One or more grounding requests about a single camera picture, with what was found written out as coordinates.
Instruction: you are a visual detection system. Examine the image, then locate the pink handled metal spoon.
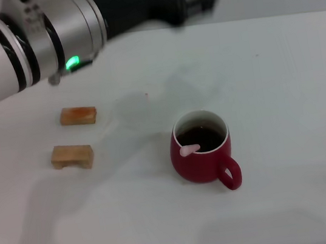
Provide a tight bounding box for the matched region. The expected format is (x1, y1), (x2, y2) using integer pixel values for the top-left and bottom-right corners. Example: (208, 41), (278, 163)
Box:
(179, 142), (203, 158)

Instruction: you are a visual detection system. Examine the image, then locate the red ceramic cup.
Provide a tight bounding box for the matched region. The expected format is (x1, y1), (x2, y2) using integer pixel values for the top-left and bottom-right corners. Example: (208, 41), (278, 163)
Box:
(164, 104), (244, 200)

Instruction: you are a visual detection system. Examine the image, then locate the orange stained flat wooden block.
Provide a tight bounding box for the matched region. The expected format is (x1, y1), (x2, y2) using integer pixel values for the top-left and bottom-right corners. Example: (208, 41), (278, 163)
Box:
(57, 103), (99, 130)

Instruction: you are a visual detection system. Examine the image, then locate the dark coffee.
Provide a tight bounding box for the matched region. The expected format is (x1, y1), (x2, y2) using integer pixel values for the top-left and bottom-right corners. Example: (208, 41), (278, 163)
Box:
(175, 122), (228, 156)

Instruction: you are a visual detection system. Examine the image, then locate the notched wooden block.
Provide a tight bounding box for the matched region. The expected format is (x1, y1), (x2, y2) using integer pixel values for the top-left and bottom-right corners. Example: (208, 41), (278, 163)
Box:
(49, 140), (96, 175)

